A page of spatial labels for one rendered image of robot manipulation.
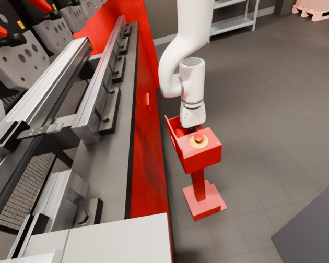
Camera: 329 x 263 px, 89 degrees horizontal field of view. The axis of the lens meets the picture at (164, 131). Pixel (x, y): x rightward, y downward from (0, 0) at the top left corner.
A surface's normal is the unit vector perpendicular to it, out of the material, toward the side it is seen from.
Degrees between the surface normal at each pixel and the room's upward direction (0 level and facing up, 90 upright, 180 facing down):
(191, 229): 0
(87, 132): 90
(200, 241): 0
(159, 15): 90
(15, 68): 90
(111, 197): 0
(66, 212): 90
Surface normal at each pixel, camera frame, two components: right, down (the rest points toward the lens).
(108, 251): -0.20, -0.67
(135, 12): 0.09, 0.71
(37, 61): 0.97, -0.21
